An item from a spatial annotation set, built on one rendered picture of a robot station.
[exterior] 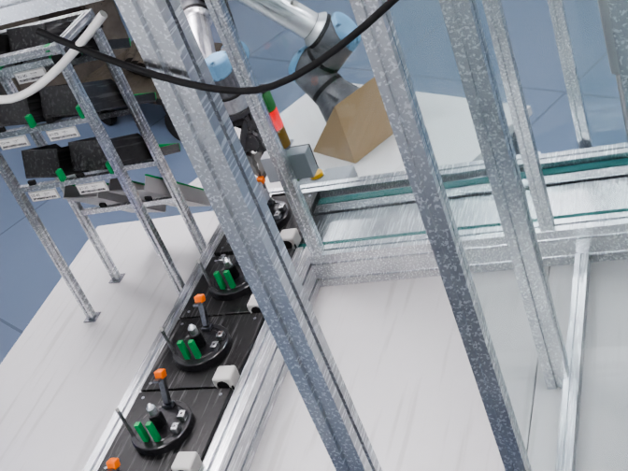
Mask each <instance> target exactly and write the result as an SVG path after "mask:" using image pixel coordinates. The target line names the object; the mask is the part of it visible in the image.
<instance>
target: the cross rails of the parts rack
mask: <svg viewBox="0 0 628 471"><path fill-rule="evenodd" d="M95 60H98V59H96V58H93V57H92V56H89V55H86V54H85V55H81V56H80V57H79V58H75V59H73V60H72V61H71V62H70V63H71V64H72V65H73V64H82V63H86V62H90V61H95ZM43 66H44V68H45V69H46V71H48V70H51V69H52V68H53V67H54V66H55V64H54V62H53V60H52V59H50V58H49V57H45V58H40V59H36V60H32V61H28V62H23V63H22V64H18V65H14V64H12V65H7V66H4V67H3V68H2V70H0V76H2V75H5V77H6V78H7V79H12V78H15V76H14V74H13V73H17V72H21V71H25V70H30V69H35V68H39V67H43ZM129 114H131V113H130V111H129V109H128V107H124V108H118V109H113V110H110V111H109V112H108V113H103V114H102V113H101V112H98V113H97V115H98V117H99V119H100V120H103V119H108V118H113V117H119V116H123V115H129ZM82 123H87V120H86V118H84V119H81V118H80V116H78V117H73V118H68V119H63V120H58V121H55V122H54V123H49V124H47V123H46V122H44V123H39V124H37V125H36V126H35V128H30V126H23V127H19V128H14V129H9V130H6V131H5V132H4V133H0V139H1V138H6V137H12V136H20V135H26V134H31V133H36V132H41V131H46V130H51V129H56V128H62V127H66V126H72V125H77V124H82ZM152 166H157V165H156V163H155V162H154V160H153V159H152V160H147V161H143V162H139V163H135V164H129V165H125V166H124V167H125V169H126V171H128V170H134V169H139V168H146V167H152ZM83 173H84V175H85V177H84V178H77V177H76V175H75V174H73V175H69V176H66V180H65V181H64V182H61V181H60V180H59V179H56V180H50V181H43V182H38V183H37V184H36V185H32V186H29V184H25V185H20V186H19V187H18V188H17V189H18V191H19V192H20V193H26V192H31V191H38V190H44V189H49V188H56V187H62V186H68V185H74V184H80V183H86V182H93V181H98V180H105V179H111V178H117V177H116V175H115V173H114V174H110V173H109V172H108V170H107V169H105V170H89V171H88V172H83Z"/></svg>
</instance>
